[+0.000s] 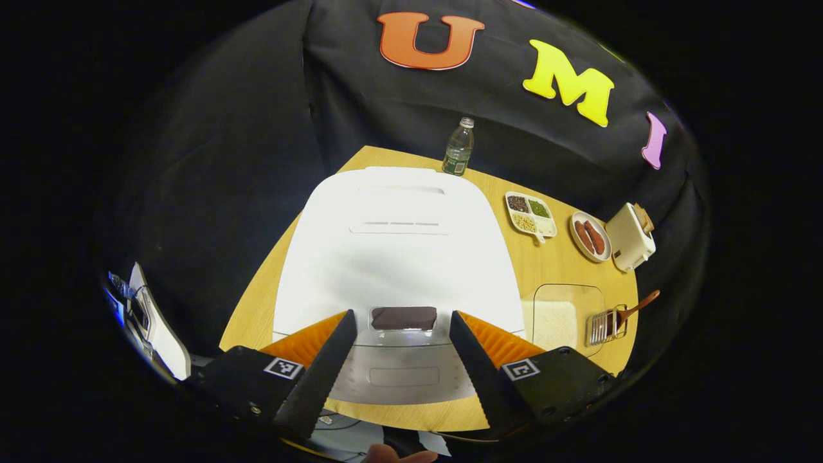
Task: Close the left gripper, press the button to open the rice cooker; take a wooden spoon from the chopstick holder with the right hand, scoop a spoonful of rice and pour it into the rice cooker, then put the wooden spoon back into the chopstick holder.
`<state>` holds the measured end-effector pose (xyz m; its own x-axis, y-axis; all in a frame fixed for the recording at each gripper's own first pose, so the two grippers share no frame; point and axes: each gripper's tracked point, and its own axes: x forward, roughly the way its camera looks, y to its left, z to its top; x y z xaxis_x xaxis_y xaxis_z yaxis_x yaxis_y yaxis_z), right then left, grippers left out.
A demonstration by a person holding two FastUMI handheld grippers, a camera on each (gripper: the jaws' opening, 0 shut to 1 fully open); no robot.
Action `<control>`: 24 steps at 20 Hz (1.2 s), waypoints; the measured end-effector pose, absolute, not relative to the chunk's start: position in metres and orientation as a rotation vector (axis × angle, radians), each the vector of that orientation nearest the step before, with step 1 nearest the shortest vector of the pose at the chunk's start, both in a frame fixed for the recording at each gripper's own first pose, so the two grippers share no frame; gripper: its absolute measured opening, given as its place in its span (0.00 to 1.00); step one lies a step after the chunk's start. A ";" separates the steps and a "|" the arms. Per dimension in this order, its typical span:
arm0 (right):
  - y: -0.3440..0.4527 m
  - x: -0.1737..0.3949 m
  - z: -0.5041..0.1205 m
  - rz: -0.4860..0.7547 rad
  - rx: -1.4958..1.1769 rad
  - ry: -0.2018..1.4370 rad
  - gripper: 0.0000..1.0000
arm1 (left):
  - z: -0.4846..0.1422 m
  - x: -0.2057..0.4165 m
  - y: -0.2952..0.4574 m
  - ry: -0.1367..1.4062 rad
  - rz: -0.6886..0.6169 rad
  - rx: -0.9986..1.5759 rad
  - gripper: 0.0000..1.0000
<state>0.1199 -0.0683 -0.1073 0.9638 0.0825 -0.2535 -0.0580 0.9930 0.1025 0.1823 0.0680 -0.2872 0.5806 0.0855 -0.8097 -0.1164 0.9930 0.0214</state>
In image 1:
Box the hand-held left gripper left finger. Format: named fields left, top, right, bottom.
left=186, top=309, right=358, bottom=441

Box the clear water bottle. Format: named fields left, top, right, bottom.
left=442, top=117, right=475, bottom=176

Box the cream toaster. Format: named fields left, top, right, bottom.
left=604, top=203, right=657, bottom=273

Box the white side table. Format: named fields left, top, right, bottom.
left=106, top=262, right=192, bottom=381

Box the wooden spoon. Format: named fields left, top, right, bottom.
left=604, top=289, right=661, bottom=338

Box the white divided seasoning plate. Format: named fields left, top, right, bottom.
left=505, top=191, right=558, bottom=244

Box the white round plate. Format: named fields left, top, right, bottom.
left=569, top=211, right=612, bottom=264

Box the white rice cooker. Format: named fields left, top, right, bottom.
left=272, top=166, right=527, bottom=406

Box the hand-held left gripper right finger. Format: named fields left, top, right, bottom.
left=448, top=310, right=615, bottom=438

